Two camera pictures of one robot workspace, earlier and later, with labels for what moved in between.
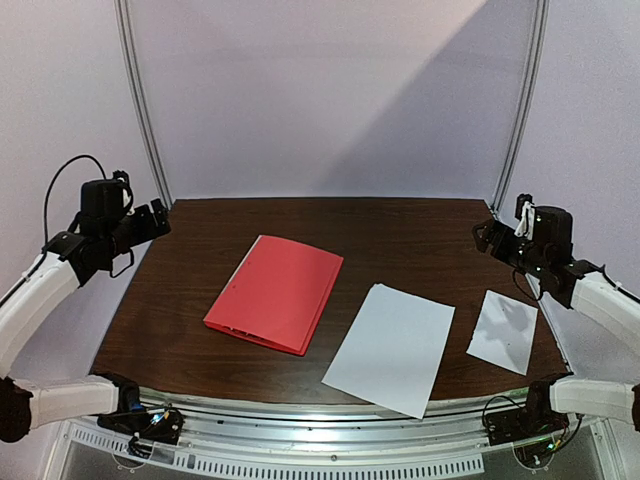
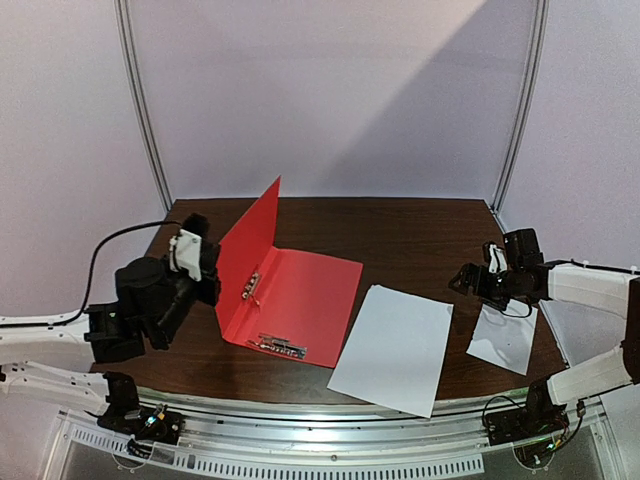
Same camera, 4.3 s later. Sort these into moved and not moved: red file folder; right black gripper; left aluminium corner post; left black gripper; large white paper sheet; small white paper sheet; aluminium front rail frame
Moved: red file folder; left black gripper; right black gripper
Not moved: large white paper sheet; aluminium front rail frame; small white paper sheet; left aluminium corner post
